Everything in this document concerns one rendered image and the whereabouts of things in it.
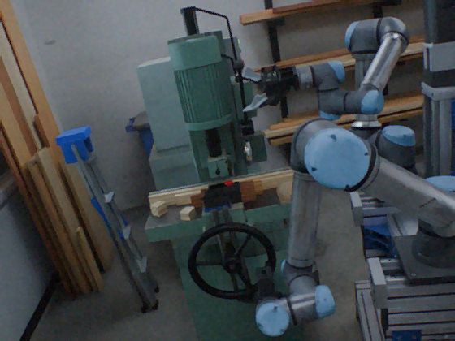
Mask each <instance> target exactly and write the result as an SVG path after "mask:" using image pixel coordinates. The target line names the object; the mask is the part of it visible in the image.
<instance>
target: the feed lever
mask: <svg viewBox="0 0 455 341"><path fill-rule="evenodd" d="M244 66H245V65H244V62H243V61H235V62H234V63H233V67H234V69H235V70H236V71H237V74H238V79H239V85H240V94H241V101H242V106H243V109H244V108H245V107H246V101H245V90H244V83H243V76H242V70H243V69H244ZM243 112H244V111H243ZM244 118H245V121H243V122H240V127H241V132H242V136H247V135H252V134H254V133H255V130H254V123H253V120H252V119H251V120H248V114H247V111H245V112H244Z"/></svg>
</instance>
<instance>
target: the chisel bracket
mask: <svg viewBox="0 0 455 341"><path fill-rule="evenodd" d="M222 152H223V154H222V155H220V156H218V157H209V151H208V162H207V163H208V167H209V174H210V178H211V179H213V178H217V177H222V176H226V175H229V168H228V160H227V156H226V151H225V149H222ZM217 168H219V170H220V172H221V173H220V175H216V174H215V171H216V170H217Z"/></svg>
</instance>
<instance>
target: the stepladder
mask: <svg viewBox="0 0 455 341"><path fill-rule="evenodd" d="M91 133H92V131H91V128H90V126H84V127H78V128H75V129H71V130H66V131H64V132H62V133H61V134H59V135H58V136H57V138H56V141H57V143H56V144H57V145H60V146H61V148H62V151H63V157H64V160H65V161H66V163H67V164H71V163H75V164H76V166H77V169H78V171H79V172H80V174H81V178H82V180H83V182H84V185H85V187H86V189H87V191H88V192H89V195H90V197H91V200H90V201H91V202H92V203H93V206H94V208H95V210H96V211H97V214H98V216H99V218H100V219H101V222H102V225H103V226H104V228H105V229H106V233H107V234H108V236H109V241H110V243H111V245H112V246H113V249H114V250H115V253H116V255H117V257H118V259H119V261H120V263H121V265H122V267H123V270H124V272H125V274H126V276H127V277H128V280H129V282H130V284H131V286H132V289H133V291H134V294H135V296H136V298H137V300H138V302H139V304H140V306H141V312H142V313H146V311H147V308H148V306H149V305H148V304H147V302H145V301H144V299H143V297H142V295H141V292H140V291H139V289H138V286H137V284H136V282H135V280H134V274H135V275H136V277H137V278H138V280H139V282H140V284H141V286H142V288H143V290H144V293H145V295H146V296H147V297H148V299H149V302H150V304H151V307H152V309H153V311H154V310H158V305H159V302H158V299H156V298H155V296H154V294H153V292H152V291H151V289H150V286H149V284H148V283H147V281H146V280H145V277H144V275H143V272H145V274H146V275H147V277H148V279H149V281H150V282H151V284H152V286H153V288H154V291H155V293H156V294H157V293H159V285H158V283H156V282H155V280H154V277H153V275H152V274H151V272H150V269H149V268H148V257H143V256H142V255H141V252H140V251H139V249H138V247H137V244H136V241H135V240H134V238H133V236H132V226H128V223H127V222H126V220H125V219H124V217H123V216H122V214H121V213H120V212H119V209H118V207H117V204H116V202H115V195H116V194H115V192H110V191H109V189H108V187H107V186H106V183H105V181H104V179H103V176H102V174H101V172H100V170H99V169H98V166H97V164H96V161H97V159H98V157H97V155H92V154H91V153H92V152H93V142H92V141H91V138H90V134H91ZM94 173H95V174H94ZM96 176H97V177H96ZM98 180H99V182H100V184H101V186H102V187H101V186H100V184H99V182H98ZM112 211H113V213H115V215H116V216H117V217H118V219H119V223H120V225H121V227H120V228H119V224H118V222H117V220H116V218H115V216H114V214H113V213H112ZM111 229H112V230H111ZM113 232H114V233H115V236H116V238H115V236H114V234H113ZM126 239H128V240H129V242H130V244H131V245H132V248H133V250H134V251H135V253H136V255H137V257H138V259H136V258H135V257H134V255H133V253H132V250H131V249H130V247H129V245H128V242H127V240H126ZM118 241H119V244H120V246H121V247H122V249H123V252H124V255H125V257H126V258H127V259H128V262H129V264H130V265H131V267H132V269H133V272H132V274H131V271H130V269H129V268H128V265H127V263H126V260H125V258H124V255H123V253H122V251H121V249H120V246H119V245H118Z"/></svg>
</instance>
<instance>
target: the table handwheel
mask: <svg viewBox="0 0 455 341"><path fill-rule="evenodd" d="M227 231H239V232H243V233H245V234H247V236H246V237H245V239H244V240H243V242H242V243H241V244H240V246H239V248H238V249H237V250H235V249H234V248H233V243H232V242H229V243H226V244H227V253H226V254H225V255H224V256H223V260H222V261H196V259H197V253H198V251H199V249H200V247H201V246H202V245H203V244H204V243H205V242H206V241H207V240H209V239H210V238H211V237H212V236H214V235H217V234H220V233H223V232H227ZM252 236H253V237H254V238H256V240H258V241H259V242H261V244H262V245H263V247H264V248H265V249H266V253H267V257H268V261H270V262H271V264H272V269H273V273H274V272H275V265H276V256H275V248H274V245H273V243H272V242H271V241H270V240H269V239H268V238H267V237H266V236H265V235H264V234H263V233H262V232H261V231H260V230H258V229H257V228H256V227H253V226H250V225H249V224H245V223H234V222H231V223H220V224H217V225H215V226H212V227H211V228H209V229H207V230H206V231H204V232H202V233H201V234H200V235H199V236H198V237H197V238H196V239H195V241H194V242H193V243H192V245H191V247H190V249H189V250H190V251H189V254H188V270H189V273H190V274H191V276H192V278H193V281H194V282H195V284H196V285H197V286H198V287H199V288H201V289H202V290H203V291H205V292H206V293H208V294H210V295H212V296H214V297H217V298H220V299H225V300H237V299H242V298H245V297H248V296H251V295H252V294H254V293H256V292H258V284H257V283H255V284H254V285H252V286H251V283H250V282H249V280H248V279H247V278H246V277H245V276H244V275H243V273H242V272H241V257H240V254H241V253H242V251H243V249H244V248H245V245H246V244H247V243H248V242H249V241H250V239H251V238H252ZM201 265H222V266H223V268H224V270H225V271H226V272H228V273H229V274H235V273H236V274H237V275H238V276H239V277H240V278H241V280H242V281H243V283H244V284H245V285H246V286H247V288H246V289H241V290H237V291H225V290H221V289H216V288H214V287H212V286H211V285H209V284H208V283H207V282H206V281H204V279H203V278H202V277H201V275H199V273H198V271H197V266H201ZM273 273H272V274H271V275H273Z"/></svg>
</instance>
